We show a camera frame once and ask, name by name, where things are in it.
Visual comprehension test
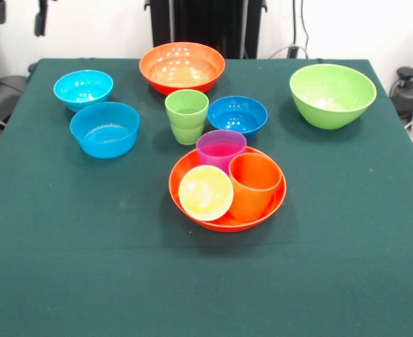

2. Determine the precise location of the light blue plastic bowl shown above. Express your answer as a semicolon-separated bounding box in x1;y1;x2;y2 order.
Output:
53;70;114;113

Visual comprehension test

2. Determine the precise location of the purple plastic cup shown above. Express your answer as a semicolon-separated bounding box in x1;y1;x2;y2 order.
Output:
195;129;247;175

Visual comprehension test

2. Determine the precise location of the yellow plastic cup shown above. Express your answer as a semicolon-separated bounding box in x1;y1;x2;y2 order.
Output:
178;165;235;222

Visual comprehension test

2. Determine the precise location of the orange plastic cup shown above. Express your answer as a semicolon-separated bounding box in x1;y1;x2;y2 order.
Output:
228;152;283;223

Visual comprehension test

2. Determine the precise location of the orange plastic bowl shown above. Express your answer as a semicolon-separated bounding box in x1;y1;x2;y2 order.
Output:
168;146;288;233
138;41;226;96

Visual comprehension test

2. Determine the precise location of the blue ribbed plastic bowl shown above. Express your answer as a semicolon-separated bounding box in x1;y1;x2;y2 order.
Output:
70;101;141;159

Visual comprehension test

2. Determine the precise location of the green plastic cup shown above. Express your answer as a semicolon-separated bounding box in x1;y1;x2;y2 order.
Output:
164;89;210;146

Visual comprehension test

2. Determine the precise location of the dark blue plastic bowl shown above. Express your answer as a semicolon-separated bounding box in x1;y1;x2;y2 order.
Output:
206;95;269;142

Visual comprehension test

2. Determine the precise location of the green plastic bowl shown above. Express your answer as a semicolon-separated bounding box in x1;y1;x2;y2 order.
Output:
289;63;378;130

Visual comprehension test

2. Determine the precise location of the dark green tablecloth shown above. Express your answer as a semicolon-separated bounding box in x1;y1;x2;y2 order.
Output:
0;58;413;337

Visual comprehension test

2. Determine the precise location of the grey pedestal foot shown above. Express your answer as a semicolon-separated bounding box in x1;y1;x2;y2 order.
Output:
0;75;30;120
388;66;413;119

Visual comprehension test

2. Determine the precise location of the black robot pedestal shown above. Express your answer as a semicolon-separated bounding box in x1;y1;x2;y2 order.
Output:
144;0;268;60

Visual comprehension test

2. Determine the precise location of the black hanging wall cable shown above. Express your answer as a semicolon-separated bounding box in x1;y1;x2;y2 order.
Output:
292;0;311;48

